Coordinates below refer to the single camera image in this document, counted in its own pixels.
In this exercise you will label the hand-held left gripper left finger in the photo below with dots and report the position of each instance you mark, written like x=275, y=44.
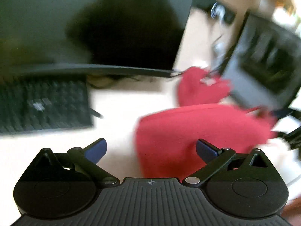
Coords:
x=95, y=151

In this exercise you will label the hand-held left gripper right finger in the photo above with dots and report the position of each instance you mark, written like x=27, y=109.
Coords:
x=207, y=151

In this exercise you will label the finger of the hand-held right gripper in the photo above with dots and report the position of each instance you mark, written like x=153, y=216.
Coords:
x=294, y=137
x=285, y=114

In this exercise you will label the red fleece garment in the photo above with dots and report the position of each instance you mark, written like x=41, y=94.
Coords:
x=199, y=131

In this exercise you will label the black keyboard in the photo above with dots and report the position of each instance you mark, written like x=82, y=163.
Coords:
x=44, y=106

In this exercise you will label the black computer monitor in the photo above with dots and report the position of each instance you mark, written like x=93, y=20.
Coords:
x=98, y=26

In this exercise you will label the black power socket rail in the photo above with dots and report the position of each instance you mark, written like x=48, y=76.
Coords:
x=211, y=4

